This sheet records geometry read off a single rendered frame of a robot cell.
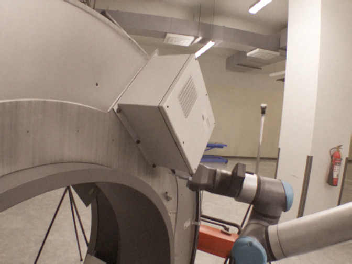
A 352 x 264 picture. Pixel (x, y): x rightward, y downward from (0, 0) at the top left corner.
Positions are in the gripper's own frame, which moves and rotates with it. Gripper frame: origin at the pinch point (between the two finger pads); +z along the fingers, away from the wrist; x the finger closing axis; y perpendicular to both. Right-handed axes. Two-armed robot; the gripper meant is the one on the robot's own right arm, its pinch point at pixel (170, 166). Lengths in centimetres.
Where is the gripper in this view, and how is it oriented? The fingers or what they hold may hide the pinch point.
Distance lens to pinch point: 68.8
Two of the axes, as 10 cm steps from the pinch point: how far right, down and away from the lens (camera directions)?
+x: 2.1, -7.6, 6.2
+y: -1.1, 6.1, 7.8
